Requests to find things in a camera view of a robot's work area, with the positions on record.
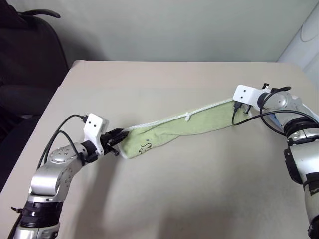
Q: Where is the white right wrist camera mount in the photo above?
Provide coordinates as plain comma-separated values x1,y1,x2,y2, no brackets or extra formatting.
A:
233,84,261,111

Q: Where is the light green towel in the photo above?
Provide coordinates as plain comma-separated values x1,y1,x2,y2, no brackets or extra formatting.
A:
119,98,253,160

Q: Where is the white rounded panel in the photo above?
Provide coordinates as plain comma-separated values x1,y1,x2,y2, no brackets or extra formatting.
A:
276,0,319,84

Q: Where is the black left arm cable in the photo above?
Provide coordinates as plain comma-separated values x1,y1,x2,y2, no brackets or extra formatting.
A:
36,114,88,172

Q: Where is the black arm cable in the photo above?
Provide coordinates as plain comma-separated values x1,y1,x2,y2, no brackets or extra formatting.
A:
231,86,319,136
36,114,88,172

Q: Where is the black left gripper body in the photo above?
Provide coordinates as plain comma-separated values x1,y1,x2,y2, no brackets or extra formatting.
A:
100,130,120,157

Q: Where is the black office chair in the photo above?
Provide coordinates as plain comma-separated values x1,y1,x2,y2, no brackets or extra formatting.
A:
0,0,69,176

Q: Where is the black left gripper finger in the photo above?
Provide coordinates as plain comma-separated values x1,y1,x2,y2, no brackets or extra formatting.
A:
109,135,128,147
110,127,130,138

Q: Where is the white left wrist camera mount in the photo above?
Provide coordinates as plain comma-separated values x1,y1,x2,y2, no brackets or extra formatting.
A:
83,113,110,154

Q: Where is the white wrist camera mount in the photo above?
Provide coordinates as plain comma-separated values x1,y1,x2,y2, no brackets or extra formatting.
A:
233,84,261,111
83,113,110,154

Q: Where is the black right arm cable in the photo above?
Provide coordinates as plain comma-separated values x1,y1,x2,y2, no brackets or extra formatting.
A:
231,86,319,136

